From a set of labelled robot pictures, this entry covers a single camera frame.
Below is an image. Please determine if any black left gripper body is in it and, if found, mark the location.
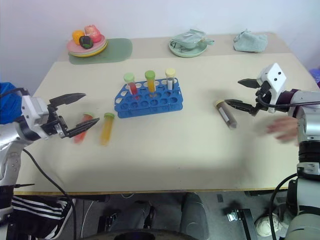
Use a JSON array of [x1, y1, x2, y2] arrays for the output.
[[40, 103, 70, 139]]

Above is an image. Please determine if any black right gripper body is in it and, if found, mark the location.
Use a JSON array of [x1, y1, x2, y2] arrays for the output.
[[250, 80, 273, 117]]

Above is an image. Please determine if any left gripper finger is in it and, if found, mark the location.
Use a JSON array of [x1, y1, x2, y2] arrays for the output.
[[66, 117, 101, 139], [48, 92, 88, 106]]

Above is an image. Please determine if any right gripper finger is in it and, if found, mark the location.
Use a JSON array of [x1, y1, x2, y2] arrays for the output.
[[237, 78, 262, 89], [224, 98, 256, 116]]

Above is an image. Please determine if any red tube with green cap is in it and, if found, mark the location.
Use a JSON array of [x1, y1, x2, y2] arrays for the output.
[[123, 72, 140, 99], [73, 112, 95, 145]]

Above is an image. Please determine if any brown tube with yellow cap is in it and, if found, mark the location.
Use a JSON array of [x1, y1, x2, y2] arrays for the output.
[[215, 99, 238, 130]]

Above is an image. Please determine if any orange tube with green cap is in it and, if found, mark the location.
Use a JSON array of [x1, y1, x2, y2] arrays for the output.
[[144, 70, 158, 97], [99, 112, 116, 147]]

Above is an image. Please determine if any blue test tube rack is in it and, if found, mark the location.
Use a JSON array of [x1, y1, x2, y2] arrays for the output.
[[114, 77, 184, 119]]

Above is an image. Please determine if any white tube with yellow cap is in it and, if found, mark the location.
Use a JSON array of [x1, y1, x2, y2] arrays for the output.
[[164, 68, 177, 91]]

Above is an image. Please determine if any person's bare hand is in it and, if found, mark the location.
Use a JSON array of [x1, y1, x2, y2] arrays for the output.
[[266, 115, 300, 145]]

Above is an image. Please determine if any crumpled green cloth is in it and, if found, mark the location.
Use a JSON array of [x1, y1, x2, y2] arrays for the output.
[[233, 29, 269, 54]]

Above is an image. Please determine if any blue cloth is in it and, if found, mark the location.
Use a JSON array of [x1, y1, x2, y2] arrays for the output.
[[0, 82, 26, 125]]

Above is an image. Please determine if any stack of coloured plates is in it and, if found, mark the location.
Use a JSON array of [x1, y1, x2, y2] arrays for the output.
[[66, 34, 109, 59]]

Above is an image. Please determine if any purple object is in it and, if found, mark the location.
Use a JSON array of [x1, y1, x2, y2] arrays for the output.
[[309, 68, 320, 89]]

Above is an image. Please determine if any dark green toy vegetable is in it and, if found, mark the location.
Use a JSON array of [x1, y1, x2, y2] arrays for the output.
[[78, 35, 94, 50]]

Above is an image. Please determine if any orange toy pepper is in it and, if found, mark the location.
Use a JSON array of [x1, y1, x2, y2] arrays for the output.
[[71, 29, 86, 46]]

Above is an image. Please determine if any green placemat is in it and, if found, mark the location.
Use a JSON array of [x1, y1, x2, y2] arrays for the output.
[[68, 37, 134, 66]]

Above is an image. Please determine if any light green plate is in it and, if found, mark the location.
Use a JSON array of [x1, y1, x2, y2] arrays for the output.
[[168, 36, 209, 59]]

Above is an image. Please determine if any pink toy food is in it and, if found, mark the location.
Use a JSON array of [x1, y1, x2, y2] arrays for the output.
[[84, 24, 102, 43]]

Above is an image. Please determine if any black white striped garment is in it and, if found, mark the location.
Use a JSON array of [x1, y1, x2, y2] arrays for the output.
[[6, 194, 74, 240]]

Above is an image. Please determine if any grey rounded shape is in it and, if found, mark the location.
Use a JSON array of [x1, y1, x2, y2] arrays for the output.
[[179, 191, 210, 240]]

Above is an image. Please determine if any white shoe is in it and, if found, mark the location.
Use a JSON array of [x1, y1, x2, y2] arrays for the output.
[[254, 213, 289, 237]]

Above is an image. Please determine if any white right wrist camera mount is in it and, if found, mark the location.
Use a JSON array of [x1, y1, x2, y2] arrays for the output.
[[256, 62, 289, 114]]

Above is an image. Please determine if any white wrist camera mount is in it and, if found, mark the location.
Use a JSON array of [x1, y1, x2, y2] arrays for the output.
[[256, 62, 289, 114], [21, 94, 50, 140]]

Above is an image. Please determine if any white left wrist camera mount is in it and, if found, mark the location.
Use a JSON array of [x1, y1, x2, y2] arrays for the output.
[[21, 94, 50, 140]]

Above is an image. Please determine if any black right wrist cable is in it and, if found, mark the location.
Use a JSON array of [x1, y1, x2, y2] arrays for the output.
[[254, 94, 320, 109]]

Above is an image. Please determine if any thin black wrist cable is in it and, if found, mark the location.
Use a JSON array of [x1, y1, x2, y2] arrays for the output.
[[0, 87, 29, 99]]

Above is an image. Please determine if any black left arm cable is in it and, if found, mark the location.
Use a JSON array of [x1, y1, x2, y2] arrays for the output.
[[23, 147, 77, 240]]

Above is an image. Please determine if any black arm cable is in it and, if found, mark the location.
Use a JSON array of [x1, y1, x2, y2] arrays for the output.
[[23, 147, 77, 240], [269, 173, 300, 240]]

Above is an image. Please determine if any thin white cable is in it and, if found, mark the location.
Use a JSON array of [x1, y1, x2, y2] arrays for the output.
[[84, 199, 94, 227]]

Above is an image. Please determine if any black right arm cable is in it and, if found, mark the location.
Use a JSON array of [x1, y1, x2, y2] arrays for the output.
[[269, 173, 300, 240]]

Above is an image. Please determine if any black metal frame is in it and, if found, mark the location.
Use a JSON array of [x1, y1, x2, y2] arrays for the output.
[[224, 204, 259, 240]]

